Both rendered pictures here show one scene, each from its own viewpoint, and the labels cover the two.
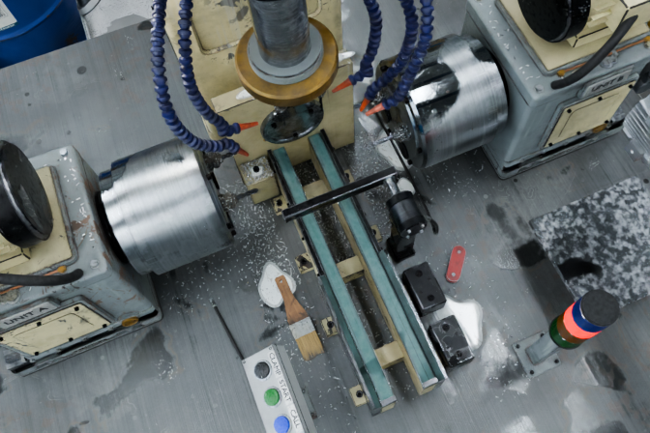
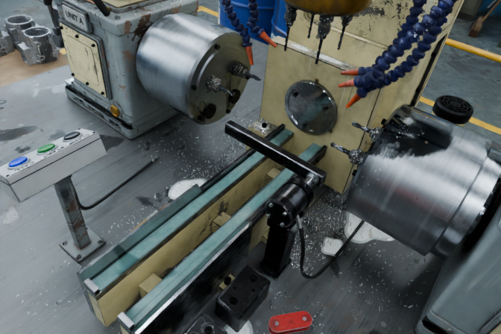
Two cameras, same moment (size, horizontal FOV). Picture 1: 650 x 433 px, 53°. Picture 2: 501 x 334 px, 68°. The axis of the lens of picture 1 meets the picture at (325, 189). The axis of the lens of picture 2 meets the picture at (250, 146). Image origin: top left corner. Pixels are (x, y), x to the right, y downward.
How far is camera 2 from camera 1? 0.87 m
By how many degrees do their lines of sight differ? 38
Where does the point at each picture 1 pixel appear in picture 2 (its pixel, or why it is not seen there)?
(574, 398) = not seen: outside the picture
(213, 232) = (180, 75)
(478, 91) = (455, 168)
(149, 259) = (143, 57)
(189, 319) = (136, 153)
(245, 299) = (167, 177)
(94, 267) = (115, 18)
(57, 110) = not seen: hidden behind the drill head
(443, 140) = (380, 180)
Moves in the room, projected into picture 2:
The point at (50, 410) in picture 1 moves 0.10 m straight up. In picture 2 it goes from (47, 114) to (38, 86)
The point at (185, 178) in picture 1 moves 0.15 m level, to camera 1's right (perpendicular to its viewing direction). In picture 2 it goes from (206, 33) to (242, 60)
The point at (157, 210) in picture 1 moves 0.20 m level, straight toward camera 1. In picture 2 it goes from (174, 33) to (122, 68)
